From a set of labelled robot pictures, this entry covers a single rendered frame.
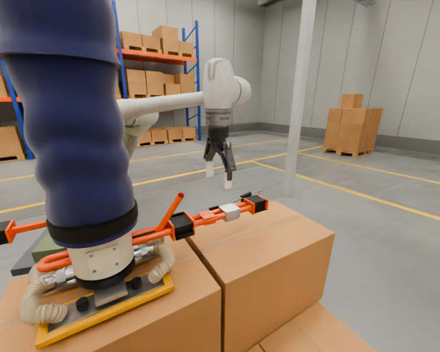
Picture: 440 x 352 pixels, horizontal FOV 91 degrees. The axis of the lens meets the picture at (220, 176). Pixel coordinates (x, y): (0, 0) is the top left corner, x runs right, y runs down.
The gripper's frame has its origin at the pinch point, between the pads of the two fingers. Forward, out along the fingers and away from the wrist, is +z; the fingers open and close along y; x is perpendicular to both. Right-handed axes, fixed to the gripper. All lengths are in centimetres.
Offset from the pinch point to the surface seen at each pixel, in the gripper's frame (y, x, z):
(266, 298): 20, 11, 46
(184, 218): -0.1, -14.3, 12.4
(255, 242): 7.0, 14.7, 28.8
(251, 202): 2.6, 14.8, 11.7
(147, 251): 2.9, -29.1, 19.3
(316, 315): 25, 41, 69
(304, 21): -165, 226, -128
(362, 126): -259, 603, 34
